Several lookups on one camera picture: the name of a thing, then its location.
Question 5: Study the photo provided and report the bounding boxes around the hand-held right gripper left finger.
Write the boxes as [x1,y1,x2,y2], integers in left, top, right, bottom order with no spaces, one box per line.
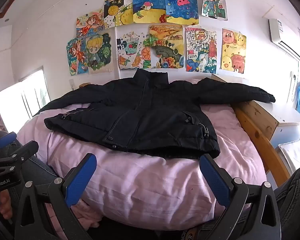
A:
[14,153,98,240]

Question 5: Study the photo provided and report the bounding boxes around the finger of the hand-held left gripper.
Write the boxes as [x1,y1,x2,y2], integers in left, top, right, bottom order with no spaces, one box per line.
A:
[0,131,17,150]
[0,140,39,167]

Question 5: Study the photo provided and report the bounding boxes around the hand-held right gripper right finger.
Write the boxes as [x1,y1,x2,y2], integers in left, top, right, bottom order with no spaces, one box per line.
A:
[199,153,282,240]

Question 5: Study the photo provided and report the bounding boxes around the black padded jacket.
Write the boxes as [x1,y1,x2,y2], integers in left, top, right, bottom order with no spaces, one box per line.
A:
[36,69,276,160]

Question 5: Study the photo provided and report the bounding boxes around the person's left hand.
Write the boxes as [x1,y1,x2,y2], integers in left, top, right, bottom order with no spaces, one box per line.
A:
[0,189,14,220]

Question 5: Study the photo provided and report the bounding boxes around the bright window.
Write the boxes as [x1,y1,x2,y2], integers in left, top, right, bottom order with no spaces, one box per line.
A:
[0,66,52,132]

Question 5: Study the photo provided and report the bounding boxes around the pink duvet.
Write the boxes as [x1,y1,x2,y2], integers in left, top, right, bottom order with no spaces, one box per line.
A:
[16,79,268,230]

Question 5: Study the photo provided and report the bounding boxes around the person's dark trousers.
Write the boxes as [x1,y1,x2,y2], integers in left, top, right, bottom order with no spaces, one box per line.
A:
[4,140,300,240]

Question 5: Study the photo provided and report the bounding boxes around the white storage box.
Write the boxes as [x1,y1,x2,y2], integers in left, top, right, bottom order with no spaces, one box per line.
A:
[279,136,300,178]

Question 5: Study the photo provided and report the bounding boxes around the white bedside cabinet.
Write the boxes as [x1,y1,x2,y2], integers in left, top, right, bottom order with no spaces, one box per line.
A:
[250,100,300,150]

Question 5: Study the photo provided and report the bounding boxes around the white air conditioner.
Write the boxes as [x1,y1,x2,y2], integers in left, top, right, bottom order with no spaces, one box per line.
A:
[268,18,300,62]

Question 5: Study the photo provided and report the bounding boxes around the wooden bed frame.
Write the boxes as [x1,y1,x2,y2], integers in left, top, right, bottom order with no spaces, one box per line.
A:
[79,74,292,188]

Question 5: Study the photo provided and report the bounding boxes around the white wall conduit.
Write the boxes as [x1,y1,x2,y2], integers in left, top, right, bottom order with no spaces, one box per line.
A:
[115,26,121,78]

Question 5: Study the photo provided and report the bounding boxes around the group of colourful wall drawings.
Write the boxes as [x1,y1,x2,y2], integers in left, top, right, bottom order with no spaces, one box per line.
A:
[66,0,247,77]

